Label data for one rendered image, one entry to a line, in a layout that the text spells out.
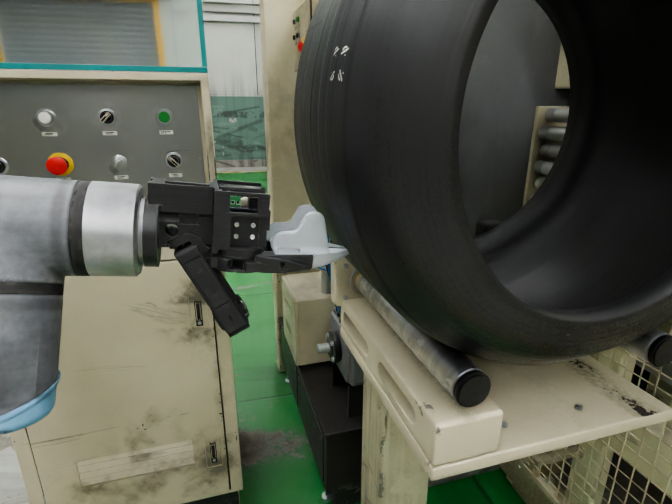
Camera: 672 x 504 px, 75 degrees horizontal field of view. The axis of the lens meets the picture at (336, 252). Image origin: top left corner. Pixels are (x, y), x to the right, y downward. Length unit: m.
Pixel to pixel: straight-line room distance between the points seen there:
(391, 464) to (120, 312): 0.73
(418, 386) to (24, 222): 0.45
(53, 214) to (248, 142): 9.14
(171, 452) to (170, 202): 1.06
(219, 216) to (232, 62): 9.21
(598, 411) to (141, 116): 1.04
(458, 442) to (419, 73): 0.40
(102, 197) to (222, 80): 9.18
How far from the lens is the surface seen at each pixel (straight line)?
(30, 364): 0.45
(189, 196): 0.44
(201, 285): 0.47
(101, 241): 0.43
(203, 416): 1.36
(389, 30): 0.39
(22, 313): 0.45
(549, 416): 0.69
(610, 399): 0.76
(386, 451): 1.07
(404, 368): 0.62
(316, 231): 0.46
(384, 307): 0.67
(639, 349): 0.70
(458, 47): 0.39
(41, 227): 0.44
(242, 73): 9.61
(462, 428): 0.55
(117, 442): 1.40
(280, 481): 1.68
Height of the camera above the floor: 1.20
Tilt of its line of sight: 18 degrees down
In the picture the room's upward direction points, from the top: straight up
